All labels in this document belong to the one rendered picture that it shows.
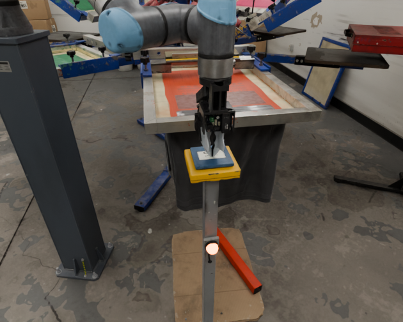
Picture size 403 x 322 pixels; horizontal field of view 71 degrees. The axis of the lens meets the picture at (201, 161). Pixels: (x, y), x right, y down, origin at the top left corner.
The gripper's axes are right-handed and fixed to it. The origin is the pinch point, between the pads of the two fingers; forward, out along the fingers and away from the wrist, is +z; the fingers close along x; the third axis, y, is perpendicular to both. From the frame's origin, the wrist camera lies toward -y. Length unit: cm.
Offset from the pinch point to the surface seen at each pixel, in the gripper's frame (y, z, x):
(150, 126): -17.2, -0.2, -15.3
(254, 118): -17.2, -0.2, 17.6
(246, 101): -38.5, 2.2, 22.0
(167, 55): -78, -8, -5
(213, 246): 5.2, 31.3, 0.3
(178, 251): -49, 96, -8
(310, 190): -90, 98, 98
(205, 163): 3.7, 1.3, -2.5
